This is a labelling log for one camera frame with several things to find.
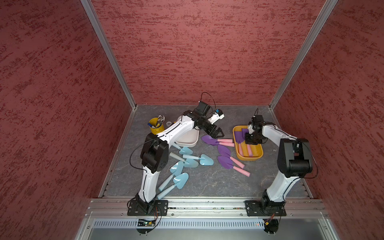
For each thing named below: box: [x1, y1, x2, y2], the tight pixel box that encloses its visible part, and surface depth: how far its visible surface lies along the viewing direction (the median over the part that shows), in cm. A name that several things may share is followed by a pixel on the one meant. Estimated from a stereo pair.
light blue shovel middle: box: [169, 152, 199, 168], surface depth 91 cm
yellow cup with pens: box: [147, 114, 166, 135], surface depth 97 cm
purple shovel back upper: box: [201, 135, 233, 145], surface depth 100 cm
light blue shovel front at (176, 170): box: [158, 161, 184, 192], surface depth 88 cm
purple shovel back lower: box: [219, 142, 235, 147], surface depth 97 cm
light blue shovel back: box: [172, 143, 194, 155], surface depth 97 cm
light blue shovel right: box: [182, 154, 214, 166], surface depth 92 cm
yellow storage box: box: [233, 125, 264, 160], surface depth 95 cm
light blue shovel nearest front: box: [157, 172, 190, 200], surface depth 83 cm
